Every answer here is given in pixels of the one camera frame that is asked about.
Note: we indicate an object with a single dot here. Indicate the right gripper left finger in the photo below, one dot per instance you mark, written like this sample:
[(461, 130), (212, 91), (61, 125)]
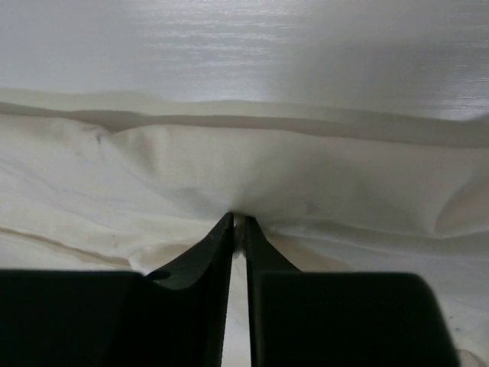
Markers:
[(174, 316)]

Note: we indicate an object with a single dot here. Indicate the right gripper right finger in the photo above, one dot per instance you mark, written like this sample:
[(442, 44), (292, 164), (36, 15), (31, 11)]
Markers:
[(300, 318)]

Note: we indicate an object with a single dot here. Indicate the white t shirt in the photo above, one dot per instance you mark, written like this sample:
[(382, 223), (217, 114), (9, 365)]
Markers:
[(126, 182)]

